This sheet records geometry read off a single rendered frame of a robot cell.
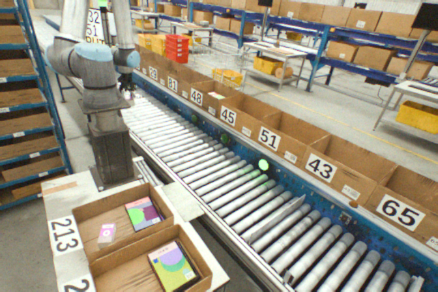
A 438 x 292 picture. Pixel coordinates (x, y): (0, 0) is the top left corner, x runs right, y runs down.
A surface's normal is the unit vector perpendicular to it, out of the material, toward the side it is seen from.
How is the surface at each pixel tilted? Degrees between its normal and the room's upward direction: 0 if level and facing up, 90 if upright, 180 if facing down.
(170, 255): 0
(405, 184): 90
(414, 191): 89
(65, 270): 0
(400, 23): 89
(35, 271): 0
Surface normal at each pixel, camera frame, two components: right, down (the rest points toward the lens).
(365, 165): -0.77, 0.29
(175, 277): 0.10, -0.83
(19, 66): 0.65, 0.48
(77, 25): 0.62, 0.24
